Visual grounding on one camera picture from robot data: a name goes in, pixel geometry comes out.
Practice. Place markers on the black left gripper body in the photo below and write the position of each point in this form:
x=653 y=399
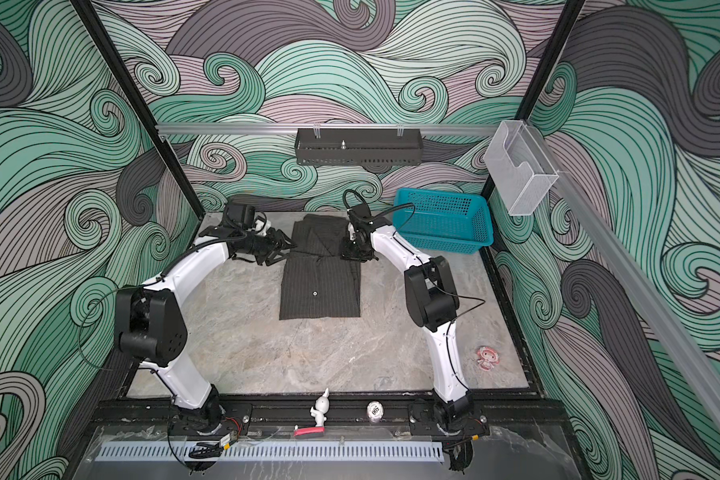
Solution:
x=266 y=249

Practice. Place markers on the dark grey pinstriped shirt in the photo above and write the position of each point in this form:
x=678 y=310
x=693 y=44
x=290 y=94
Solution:
x=317 y=282

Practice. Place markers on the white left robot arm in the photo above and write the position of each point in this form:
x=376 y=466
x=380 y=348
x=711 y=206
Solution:
x=149 y=322

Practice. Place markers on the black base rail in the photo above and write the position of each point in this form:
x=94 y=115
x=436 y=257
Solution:
x=255 y=416

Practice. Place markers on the white figurine on pink base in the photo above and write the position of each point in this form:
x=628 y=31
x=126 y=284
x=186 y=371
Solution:
x=318 y=412

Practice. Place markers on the clear plastic wall holder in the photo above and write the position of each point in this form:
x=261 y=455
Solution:
x=520 y=164

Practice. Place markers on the aluminium rail wall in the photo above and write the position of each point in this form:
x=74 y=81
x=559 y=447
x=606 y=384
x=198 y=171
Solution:
x=253 y=128
x=586 y=194

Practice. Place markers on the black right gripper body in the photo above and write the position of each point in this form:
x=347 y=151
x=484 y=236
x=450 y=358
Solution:
x=354 y=250

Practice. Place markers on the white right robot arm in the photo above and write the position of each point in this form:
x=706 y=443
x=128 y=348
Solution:
x=432 y=302

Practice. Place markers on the black perforated metal shelf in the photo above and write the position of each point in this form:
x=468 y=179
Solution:
x=351 y=147

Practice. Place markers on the aluminium rail back wall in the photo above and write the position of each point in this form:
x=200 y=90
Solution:
x=253 y=128

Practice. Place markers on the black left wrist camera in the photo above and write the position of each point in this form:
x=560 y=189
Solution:
x=245 y=217

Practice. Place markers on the white slotted cable duct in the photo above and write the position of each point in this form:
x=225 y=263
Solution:
x=279 y=451

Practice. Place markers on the aluminium rail right wall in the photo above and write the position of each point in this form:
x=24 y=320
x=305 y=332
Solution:
x=586 y=194

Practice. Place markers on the teal plastic basket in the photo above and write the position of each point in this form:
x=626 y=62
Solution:
x=443 y=221

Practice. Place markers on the pink cartoon sticker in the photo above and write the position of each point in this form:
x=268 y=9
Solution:
x=487 y=358

